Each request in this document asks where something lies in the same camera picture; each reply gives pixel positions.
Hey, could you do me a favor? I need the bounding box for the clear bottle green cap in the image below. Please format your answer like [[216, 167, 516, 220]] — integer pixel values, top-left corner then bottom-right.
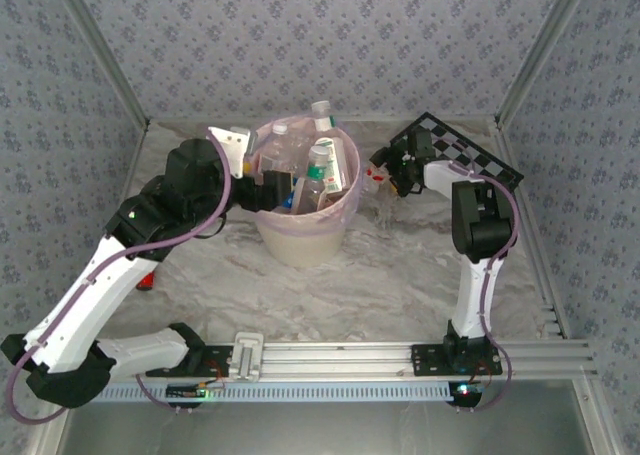
[[304, 144, 329, 211]]

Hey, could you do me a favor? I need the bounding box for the cream plastic bin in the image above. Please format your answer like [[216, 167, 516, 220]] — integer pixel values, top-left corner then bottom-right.
[[247, 116, 363, 270]]

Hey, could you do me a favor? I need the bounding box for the clear crumpled plastic bottle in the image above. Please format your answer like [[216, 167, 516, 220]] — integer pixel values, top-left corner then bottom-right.
[[374, 194, 404, 234]]

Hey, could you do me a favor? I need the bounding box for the black white chessboard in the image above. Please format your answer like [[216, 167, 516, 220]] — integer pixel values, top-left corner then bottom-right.
[[389, 112, 525, 194]]

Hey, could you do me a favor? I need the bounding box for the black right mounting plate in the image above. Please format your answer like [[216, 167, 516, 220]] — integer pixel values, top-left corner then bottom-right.
[[410, 343, 503, 376]]

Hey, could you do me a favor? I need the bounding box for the black mounting plate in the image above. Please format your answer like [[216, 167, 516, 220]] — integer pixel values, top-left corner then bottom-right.
[[142, 343, 236, 379], [410, 343, 503, 376]]

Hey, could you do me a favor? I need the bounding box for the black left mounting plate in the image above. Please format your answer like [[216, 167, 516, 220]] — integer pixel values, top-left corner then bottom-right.
[[142, 343, 236, 379]]

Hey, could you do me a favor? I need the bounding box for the left electronics board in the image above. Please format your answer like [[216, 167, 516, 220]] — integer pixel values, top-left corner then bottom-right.
[[166, 383, 210, 401]]

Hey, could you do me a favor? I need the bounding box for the electronics board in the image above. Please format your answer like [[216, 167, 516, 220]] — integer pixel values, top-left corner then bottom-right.
[[166, 383, 210, 401], [447, 380, 485, 407]]

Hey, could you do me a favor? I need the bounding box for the right electronics board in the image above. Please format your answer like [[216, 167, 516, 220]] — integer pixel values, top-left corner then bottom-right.
[[447, 380, 485, 407]]

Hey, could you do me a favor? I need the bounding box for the grey metal panel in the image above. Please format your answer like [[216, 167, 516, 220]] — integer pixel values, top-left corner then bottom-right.
[[54, 379, 596, 455]]

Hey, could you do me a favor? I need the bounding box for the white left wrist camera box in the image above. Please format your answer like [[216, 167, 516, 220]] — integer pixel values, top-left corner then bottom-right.
[[206, 126, 252, 180]]

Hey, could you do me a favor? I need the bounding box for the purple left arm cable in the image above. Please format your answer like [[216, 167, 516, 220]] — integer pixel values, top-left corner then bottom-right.
[[4, 127, 235, 425]]

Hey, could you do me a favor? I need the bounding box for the aluminium frame post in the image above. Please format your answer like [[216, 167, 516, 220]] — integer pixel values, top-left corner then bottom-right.
[[49, 0, 151, 129], [494, 0, 597, 129]]

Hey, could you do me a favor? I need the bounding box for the white rail clamp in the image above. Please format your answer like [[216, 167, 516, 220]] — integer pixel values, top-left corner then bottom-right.
[[228, 332, 265, 382]]

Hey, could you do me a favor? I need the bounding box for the aluminium right side rail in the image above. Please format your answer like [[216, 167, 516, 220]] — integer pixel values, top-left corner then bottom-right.
[[493, 119, 572, 340]]

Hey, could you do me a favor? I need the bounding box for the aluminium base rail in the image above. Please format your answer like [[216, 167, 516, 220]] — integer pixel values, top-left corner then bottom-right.
[[94, 339, 599, 381]]

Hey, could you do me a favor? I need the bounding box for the slotted grey cable duct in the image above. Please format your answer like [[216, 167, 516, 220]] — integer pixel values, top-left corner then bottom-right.
[[94, 380, 455, 402]]

